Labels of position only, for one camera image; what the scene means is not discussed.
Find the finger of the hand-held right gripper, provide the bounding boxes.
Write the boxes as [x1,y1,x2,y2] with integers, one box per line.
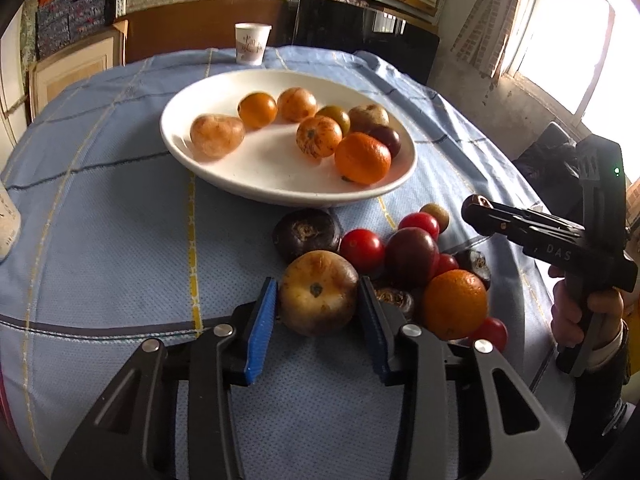
[461,207,582,262]
[462,195,584,242]

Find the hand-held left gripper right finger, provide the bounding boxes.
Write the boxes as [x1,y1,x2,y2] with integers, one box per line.
[357,275,583,480]

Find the wooden framed panel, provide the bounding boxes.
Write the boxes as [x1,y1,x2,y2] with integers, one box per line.
[27,27,126,121]

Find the stack of blue patterned boxes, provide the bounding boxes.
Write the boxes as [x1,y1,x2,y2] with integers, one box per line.
[35,0,121,58]

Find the brown wooden cabinet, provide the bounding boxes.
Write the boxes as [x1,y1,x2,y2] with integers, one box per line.
[114,0,301,66]

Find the large dark water chestnut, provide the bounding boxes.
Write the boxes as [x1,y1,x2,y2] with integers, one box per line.
[272,208,342,264]

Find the tan brown round fruit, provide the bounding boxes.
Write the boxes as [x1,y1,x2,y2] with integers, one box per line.
[278,250,360,337]

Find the white drink can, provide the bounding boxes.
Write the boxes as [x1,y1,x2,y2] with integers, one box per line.
[0,180,22,262]

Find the white paper cup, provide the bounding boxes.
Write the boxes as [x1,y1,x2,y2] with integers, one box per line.
[234,23,272,67]

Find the white oval plate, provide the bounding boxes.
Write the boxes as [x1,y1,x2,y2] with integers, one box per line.
[159,69,418,208]

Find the golden brown pear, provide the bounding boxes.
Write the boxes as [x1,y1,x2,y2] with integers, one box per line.
[347,104,390,133]

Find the small olive tan fruit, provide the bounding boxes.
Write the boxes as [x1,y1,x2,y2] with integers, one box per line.
[420,203,450,233]

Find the dark purple plum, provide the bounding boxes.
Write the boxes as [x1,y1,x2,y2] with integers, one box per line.
[367,126,402,159]
[384,227,441,290]

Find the blue checked tablecloth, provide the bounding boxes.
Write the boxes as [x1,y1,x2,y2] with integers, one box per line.
[0,45,591,480]

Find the brick pattern curtain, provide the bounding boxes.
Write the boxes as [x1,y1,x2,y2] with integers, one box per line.
[450,0,531,81]

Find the person's right hand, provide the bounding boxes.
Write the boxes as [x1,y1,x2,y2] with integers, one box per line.
[548,265,628,361]

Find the black flat screen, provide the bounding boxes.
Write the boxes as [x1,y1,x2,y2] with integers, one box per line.
[292,0,441,86]

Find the pale tan pear-shaped fruit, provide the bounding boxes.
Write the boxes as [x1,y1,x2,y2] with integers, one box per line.
[189,113,247,161]

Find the yellow-green tangerine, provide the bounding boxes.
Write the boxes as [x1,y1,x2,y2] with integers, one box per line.
[315,105,352,136]

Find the large orange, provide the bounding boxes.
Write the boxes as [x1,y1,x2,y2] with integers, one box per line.
[421,269,489,341]

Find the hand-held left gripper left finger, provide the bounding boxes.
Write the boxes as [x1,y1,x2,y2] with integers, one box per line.
[50,276,278,480]

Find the black padded seat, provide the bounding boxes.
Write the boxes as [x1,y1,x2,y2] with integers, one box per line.
[510,121,586,196]

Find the person's right forearm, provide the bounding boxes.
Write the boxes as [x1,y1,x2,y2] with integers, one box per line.
[565,330,640,461]

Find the striped orange tomato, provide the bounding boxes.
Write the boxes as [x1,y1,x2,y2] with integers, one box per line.
[295,115,344,159]

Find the white framed window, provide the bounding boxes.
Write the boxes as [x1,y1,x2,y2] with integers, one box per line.
[492,0,631,131]

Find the orange tangerine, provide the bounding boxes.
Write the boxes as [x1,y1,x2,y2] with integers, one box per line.
[237,91,278,129]
[334,131,392,185]

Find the small red tomato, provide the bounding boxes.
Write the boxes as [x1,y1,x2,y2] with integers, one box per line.
[434,253,460,277]

